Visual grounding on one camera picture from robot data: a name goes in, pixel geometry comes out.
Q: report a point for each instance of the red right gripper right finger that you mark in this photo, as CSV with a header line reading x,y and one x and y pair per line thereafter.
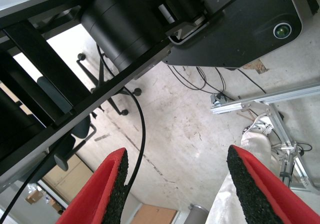
x,y
265,199

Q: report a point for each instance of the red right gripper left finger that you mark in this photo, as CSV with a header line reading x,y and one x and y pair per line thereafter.
x,y
95,194

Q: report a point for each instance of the grey robot base chassis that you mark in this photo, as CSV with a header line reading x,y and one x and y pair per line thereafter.
x,y
237,34

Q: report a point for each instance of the large beige cardboard box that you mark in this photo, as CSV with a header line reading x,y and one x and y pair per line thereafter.
x,y
67,179

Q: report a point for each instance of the beige trouser leg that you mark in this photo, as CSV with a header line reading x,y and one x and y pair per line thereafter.
x,y
255,144

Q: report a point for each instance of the brown cardboard box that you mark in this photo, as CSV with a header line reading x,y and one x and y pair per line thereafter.
x,y
152,215

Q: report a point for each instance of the small cardboard box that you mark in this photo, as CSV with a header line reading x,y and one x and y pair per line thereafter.
x,y
33,197

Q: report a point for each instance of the dark teal office chair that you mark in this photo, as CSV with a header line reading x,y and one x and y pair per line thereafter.
x,y
82,130

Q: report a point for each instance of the grey metal cylinder bin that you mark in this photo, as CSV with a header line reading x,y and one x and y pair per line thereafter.
x,y
198,214

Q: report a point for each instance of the black caster chair base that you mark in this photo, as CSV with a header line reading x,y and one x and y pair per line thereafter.
x,y
101,71

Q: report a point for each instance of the brown cardboard scrap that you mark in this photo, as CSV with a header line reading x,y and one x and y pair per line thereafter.
x,y
258,66

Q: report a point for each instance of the aluminium extrusion frame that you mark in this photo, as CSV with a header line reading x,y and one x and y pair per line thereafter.
x,y
262,100

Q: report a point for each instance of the grey frame foot bracket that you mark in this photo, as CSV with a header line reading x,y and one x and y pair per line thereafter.
x,y
217,100

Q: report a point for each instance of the black robot torso frame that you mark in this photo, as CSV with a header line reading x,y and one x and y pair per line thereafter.
x,y
120,21

